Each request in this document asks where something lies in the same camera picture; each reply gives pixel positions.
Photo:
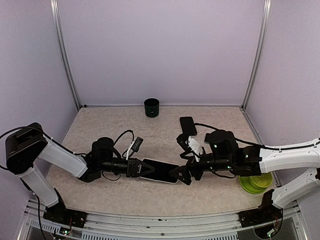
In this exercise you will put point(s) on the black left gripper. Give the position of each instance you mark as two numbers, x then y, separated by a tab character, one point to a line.
134	172

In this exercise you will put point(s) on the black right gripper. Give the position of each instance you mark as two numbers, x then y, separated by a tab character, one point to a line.
183	169

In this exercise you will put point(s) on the clear phone case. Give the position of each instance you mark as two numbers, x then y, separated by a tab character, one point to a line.
160	171

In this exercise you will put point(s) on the black smartphone teal edge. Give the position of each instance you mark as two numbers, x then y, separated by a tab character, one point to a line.
161	171
188	126

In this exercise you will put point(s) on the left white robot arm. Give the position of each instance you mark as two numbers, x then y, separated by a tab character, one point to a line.
25	144

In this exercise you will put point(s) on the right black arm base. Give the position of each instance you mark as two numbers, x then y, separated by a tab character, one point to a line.
264	213

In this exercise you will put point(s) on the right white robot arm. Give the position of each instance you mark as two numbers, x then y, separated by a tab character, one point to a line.
252	160

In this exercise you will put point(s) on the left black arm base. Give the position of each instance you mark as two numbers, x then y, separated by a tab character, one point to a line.
58	213

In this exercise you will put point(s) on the dark green cup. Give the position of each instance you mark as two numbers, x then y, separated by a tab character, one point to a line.
152	107

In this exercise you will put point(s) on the green bowl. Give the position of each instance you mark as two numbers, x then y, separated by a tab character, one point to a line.
262	181

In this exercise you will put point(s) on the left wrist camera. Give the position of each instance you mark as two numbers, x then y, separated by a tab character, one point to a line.
137	143

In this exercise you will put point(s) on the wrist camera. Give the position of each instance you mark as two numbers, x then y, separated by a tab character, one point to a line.
137	143
190	146

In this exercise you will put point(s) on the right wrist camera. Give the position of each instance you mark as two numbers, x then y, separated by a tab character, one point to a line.
190	146

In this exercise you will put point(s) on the front aluminium rail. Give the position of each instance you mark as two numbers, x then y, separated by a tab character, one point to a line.
108	226

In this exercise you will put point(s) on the left aluminium frame post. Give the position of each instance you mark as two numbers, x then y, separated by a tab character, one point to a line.
63	53

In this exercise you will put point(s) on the aluminium frame post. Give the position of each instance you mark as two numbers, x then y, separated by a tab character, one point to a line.
267	4
63	53

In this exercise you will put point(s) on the right aluminium frame post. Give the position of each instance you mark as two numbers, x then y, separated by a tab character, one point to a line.
267	4

